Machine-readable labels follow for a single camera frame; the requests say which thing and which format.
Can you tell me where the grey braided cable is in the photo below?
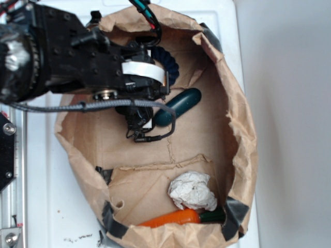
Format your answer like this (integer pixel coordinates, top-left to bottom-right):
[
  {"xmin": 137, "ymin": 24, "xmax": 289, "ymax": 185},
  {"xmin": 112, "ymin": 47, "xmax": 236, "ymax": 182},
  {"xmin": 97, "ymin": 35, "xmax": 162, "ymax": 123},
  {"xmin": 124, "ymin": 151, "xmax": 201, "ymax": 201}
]
[{"xmin": 10, "ymin": 99, "xmax": 178, "ymax": 142}]

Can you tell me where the orange toy carrot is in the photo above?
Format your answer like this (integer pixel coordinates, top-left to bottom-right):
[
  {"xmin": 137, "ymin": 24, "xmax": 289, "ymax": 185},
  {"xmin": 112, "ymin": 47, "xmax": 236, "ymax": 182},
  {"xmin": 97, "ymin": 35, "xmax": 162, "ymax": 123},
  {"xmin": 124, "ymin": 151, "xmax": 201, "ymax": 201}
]
[{"xmin": 139, "ymin": 208, "xmax": 226, "ymax": 228}]

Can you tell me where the dark green toy cucumber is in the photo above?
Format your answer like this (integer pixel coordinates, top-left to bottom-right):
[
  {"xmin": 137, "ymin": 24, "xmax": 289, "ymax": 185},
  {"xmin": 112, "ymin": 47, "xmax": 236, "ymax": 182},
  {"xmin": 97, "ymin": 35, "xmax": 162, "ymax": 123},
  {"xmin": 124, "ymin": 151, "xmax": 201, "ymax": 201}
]
[{"xmin": 154, "ymin": 88, "xmax": 202, "ymax": 127}]

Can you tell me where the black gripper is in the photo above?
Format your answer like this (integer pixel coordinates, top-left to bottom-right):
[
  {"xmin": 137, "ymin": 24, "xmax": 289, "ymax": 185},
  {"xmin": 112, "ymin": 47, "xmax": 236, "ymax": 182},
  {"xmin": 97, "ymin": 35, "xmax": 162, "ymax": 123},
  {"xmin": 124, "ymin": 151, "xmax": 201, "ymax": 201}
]
[{"xmin": 72, "ymin": 27, "xmax": 171, "ymax": 102}]

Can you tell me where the aluminium frame rail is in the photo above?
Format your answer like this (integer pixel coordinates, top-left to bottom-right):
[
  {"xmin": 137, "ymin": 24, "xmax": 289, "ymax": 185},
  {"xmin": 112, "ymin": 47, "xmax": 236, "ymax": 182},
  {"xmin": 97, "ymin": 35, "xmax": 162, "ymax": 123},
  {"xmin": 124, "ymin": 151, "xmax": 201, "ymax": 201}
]
[{"xmin": 1, "ymin": 104, "xmax": 27, "ymax": 247}]

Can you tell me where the dark blue twisted rope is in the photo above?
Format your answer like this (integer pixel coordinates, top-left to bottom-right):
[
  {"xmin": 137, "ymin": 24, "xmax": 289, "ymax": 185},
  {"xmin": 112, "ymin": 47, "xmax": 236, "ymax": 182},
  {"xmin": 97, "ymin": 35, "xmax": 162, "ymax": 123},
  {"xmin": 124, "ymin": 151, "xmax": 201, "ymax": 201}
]
[{"xmin": 152, "ymin": 46, "xmax": 180, "ymax": 85}]

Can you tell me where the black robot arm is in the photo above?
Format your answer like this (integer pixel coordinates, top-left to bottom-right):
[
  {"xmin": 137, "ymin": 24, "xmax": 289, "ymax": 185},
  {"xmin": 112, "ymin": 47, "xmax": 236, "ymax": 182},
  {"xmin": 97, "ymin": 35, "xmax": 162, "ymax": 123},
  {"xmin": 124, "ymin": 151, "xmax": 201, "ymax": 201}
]
[{"xmin": 1, "ymin": 1, "xmax": 170, "ymax": 104}]

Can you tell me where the small black camera module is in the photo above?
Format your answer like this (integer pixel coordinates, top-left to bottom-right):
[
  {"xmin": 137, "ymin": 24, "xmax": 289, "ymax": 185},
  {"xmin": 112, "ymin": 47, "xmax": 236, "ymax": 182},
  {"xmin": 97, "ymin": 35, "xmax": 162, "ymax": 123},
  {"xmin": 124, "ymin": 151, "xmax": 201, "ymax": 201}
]
[{"xmin": 115, "ymin": 106, "xmax": 155, "ymax": 138}]

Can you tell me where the black mounting plate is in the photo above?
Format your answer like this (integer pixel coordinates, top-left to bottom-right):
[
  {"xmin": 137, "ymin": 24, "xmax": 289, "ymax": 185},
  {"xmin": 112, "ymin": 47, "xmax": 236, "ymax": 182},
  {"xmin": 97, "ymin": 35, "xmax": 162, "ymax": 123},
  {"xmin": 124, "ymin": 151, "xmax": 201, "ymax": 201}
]
[{"xmin": 0, "ymin": 111, "xmax": 16, "ymax": 193}]

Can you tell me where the brown paper bag tray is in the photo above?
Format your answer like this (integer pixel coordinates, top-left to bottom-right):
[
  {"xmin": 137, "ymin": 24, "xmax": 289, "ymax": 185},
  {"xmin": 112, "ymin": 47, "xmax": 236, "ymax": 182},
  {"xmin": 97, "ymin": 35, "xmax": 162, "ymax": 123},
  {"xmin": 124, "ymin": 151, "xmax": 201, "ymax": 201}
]
[{"xmin": 54, "ymin": 4, "xmax": 258, "ymax": 247}]

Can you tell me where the crumpled white paper ball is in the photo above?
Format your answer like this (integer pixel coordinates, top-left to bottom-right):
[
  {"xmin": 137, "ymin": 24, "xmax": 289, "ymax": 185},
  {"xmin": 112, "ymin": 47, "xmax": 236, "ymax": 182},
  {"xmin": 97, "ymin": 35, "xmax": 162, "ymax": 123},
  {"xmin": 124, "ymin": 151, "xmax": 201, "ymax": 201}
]
[{"xmin": 168, "ymin": 170, "xmax": 217, "ymax": 211}]

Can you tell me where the red green black wire bundle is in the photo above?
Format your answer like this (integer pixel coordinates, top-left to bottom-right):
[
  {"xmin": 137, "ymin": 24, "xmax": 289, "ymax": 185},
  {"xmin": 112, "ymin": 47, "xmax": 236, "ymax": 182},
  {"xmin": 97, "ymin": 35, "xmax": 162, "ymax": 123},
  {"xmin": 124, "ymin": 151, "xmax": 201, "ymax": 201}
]
[{"xmin": 128, "ymin": 0, "xmax": 163, "ymax": 47}]

